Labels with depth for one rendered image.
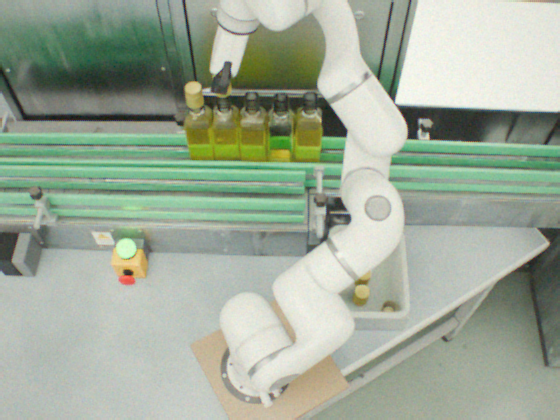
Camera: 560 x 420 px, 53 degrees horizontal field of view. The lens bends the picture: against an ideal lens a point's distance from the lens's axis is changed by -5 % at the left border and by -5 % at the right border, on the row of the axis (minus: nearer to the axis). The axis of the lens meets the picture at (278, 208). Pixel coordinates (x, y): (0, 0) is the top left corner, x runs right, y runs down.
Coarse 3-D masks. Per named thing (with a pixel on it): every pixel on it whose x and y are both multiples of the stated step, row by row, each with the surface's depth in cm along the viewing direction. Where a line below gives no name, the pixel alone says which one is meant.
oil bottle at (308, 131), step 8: (296, 112) 123; (320, 112) 122; (296, 120) 121; (304, 120) 120; (312, 120) 120; (320, 120) 121; (296, 128) 122; (304, 128) 121; (312, 128) 121; (320, 128) 121; (296, 136) 123; (304, 136) 123; (312, 136) 123; (320, 136) 123; (296, 144) 126; (304, 144) 125; (312, 144) 125; (320, 144) 126; (296, 152) 128; (304, 152) 128; (312, 152) 128; (296, 160) 130; (304, 160) 130; (312, 160) 130
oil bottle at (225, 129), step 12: (216, 108) 122; (216, 120) 120; (228, 120) 120; (216, 132) 123; (228, 132) 123; (216, 144) 126; (228, 144) 126; (216, 156) 130; (228, 156) 130; (240, 156) 130
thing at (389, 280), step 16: (400, 240) 134; (400, 256) 132; (384, 272) 137; (400, 272) 131; (352, 288) 135; (384, 288) 135; (400, 288) 130; (352, 304) 133; (368, 304) 133; (400, 304) 129
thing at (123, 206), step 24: (0, 192) 126; (96, 216) 132; (120, 216) 131; (144, 216) 131; (168, 216) 131; (192, 216) 130; (216, 216) 130; (240, 216) 130; (264, 216) 129; (288, 216) 129
